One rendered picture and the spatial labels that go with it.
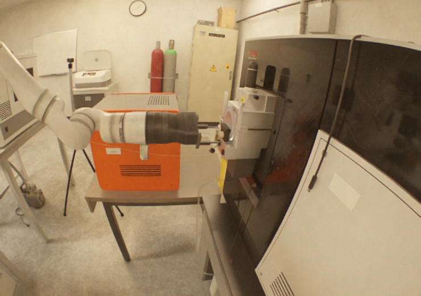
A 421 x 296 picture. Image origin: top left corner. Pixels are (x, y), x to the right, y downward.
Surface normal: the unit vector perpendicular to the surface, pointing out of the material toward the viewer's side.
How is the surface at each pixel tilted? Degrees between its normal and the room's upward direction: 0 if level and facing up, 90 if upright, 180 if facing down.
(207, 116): 90
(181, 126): 27
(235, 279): 0
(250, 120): 90
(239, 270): 0
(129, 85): 90
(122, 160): 90
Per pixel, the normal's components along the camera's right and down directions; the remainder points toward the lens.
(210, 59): 0.22, 0.42
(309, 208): -0.97, 0.00
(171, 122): 0.33, -0.62
